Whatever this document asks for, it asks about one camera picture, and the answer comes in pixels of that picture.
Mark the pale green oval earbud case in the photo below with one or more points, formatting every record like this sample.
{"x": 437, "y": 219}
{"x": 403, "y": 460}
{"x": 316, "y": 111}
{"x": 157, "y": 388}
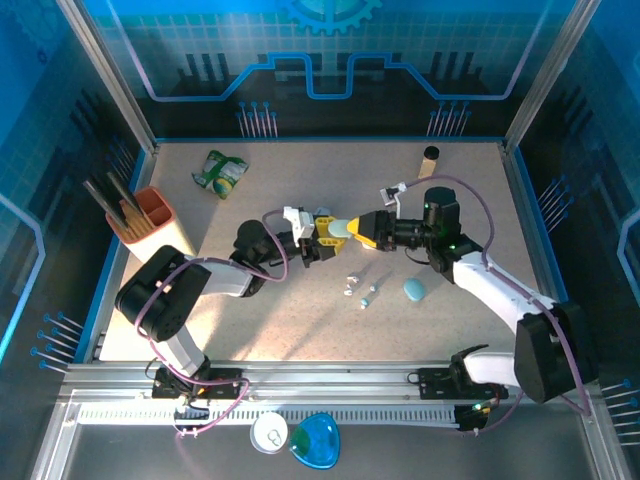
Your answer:
{"x": 340, "y": 228}

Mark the white earbud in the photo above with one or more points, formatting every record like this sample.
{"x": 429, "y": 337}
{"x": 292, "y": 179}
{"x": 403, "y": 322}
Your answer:
{"x": 347, "y": 288}
{"x": 354, "y": 275}

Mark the blue oval earbud case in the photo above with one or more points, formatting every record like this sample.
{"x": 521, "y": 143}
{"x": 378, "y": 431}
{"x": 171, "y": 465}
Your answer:
{"x": 414, "y": 290}

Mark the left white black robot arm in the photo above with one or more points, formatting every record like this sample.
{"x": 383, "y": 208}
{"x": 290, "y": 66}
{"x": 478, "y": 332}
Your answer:
{"x": 165, "y": 300}

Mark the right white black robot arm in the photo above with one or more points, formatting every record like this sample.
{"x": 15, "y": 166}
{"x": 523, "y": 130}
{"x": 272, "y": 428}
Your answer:
{"x": 500, "y": 290}

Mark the beige bottle with black cap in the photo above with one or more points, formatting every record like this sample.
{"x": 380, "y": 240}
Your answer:
{"x": 429, "y": 162}

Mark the green white snack bag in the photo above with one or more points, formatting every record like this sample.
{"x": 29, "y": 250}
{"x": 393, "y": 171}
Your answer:
{"x": 222, "y": 172}

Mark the orange rimmed cream utensil holder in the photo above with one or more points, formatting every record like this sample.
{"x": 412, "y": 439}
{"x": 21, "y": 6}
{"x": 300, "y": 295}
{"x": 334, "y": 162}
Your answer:
{"x": 165, "y": 235}

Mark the wooden chopstick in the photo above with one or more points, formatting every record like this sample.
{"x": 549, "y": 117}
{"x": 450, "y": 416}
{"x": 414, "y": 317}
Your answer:
{"x": 131, "y": 222}
{"x": 142, "y": 220}

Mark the black chopstick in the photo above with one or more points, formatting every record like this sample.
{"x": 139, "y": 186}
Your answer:
{"x": 126, "y": 192}
{"x": 107, "y": 205}

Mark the white round lid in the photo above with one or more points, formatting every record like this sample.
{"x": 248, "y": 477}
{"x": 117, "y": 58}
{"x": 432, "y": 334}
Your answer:
{"x": 269, "y": 433}

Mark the blue transparent heart-shaped container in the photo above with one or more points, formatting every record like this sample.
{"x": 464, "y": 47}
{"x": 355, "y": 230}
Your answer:
{"x": 315, "y": 442}

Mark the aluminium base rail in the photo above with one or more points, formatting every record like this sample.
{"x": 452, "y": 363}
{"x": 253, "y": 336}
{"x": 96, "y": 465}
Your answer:
{"x": 325, "y": 375}

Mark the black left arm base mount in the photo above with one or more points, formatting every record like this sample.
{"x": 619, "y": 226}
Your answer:
{"x": 225, "y": 380}

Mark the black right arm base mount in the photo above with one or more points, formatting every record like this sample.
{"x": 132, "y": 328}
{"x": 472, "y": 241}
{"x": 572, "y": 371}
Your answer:
{"x": 435, "y": 382}

